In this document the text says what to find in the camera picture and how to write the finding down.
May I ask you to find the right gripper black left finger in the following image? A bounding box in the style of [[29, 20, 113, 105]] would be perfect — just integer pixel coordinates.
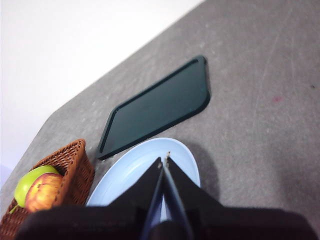
[[14, 156, 164, 240]]

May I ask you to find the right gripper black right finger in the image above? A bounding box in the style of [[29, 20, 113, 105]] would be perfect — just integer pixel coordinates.
[[163, 155, 316, 240]]

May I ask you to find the light blue round plate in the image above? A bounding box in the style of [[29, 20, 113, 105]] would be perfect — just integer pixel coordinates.
[[86, 137, 201, 223]]

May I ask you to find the brown wicker basket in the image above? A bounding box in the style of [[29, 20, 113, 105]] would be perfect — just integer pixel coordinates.
[[0, 138, 96, 240]]

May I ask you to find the red yellow apple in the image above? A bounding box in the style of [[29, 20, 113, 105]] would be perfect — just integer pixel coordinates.
[[24, 172, 65, 214]]

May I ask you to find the green apple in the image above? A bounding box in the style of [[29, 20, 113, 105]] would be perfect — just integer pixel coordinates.
[[14, 164, 61, 209]]

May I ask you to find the dark green rectangular tray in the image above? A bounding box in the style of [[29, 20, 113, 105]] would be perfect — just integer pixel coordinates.
[[96, 54, 212, 161]]

